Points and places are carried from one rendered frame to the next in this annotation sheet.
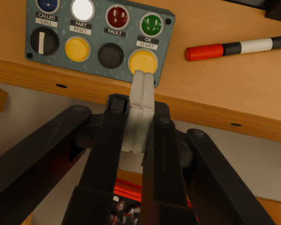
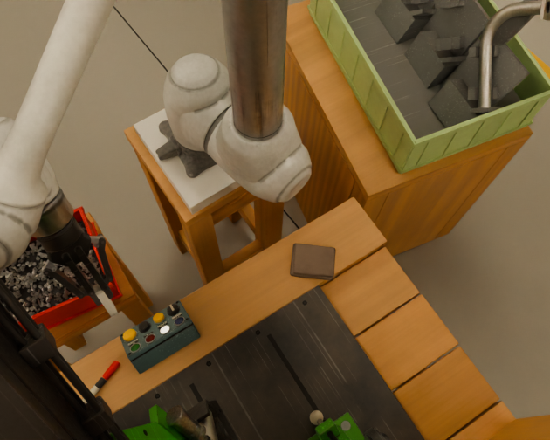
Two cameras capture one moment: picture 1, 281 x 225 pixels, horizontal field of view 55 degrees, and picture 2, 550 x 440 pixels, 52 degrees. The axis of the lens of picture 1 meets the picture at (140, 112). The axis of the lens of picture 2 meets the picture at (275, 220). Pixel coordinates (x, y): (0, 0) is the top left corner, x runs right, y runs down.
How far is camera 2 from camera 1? 1.05 m
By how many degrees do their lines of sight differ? 33
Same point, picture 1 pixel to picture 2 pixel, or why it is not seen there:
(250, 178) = not seen: outside the picture
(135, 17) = (143, 344)
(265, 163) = not seen: outside the picture
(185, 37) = (126, 371)
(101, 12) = (157, 334)
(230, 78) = (91, 372)
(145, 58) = (128, 335)
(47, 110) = not seen: hidden behind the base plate
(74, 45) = (159, 316)
